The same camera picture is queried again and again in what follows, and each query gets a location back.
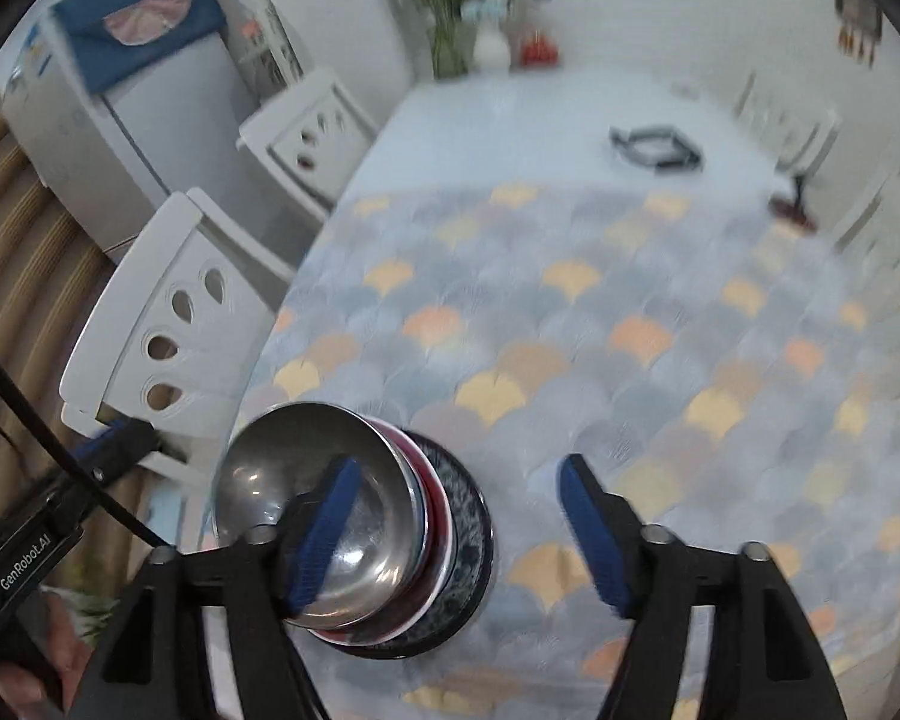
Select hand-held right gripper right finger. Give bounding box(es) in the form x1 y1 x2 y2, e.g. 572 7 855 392
556 454 848 720

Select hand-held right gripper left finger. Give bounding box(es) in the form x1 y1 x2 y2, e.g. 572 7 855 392
67 456 365 720

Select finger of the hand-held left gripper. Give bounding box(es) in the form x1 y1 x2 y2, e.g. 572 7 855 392
67 418 160 485

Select blue steel bowl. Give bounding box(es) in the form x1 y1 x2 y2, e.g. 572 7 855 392
211 401 421 629

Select blue patterned ceramic plate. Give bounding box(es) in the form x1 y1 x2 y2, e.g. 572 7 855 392
300 431 494 661

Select person's left hand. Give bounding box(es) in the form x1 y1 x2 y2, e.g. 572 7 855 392
0 592 95 720

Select fan patterned table mat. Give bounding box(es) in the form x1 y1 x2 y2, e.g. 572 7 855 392
210 184 900 720

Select white dining chair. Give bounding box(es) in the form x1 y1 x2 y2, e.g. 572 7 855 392
236 69 380 222
832 180 900 398
735 71 841 173
58 187 297 481

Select white refrigerator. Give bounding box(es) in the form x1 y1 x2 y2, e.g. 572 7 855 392
0 0 331 256

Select blue pink cover cloth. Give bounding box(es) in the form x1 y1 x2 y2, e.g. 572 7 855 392
51 0 230 95

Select white paper notes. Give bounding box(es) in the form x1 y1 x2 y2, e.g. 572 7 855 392
236 0 305 87

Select red ornament on dish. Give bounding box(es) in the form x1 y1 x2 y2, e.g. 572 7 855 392
520 30 563 68

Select white ceramic vase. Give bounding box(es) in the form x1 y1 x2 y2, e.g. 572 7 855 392
472 26 512 72

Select clear glass vase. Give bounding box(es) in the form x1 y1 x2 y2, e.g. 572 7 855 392
429 22 472 80

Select black strap frame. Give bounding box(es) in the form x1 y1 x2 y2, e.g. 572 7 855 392
609 124 704 173

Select wall frame with orange tags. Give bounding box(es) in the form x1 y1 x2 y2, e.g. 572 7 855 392
832 0 884 62

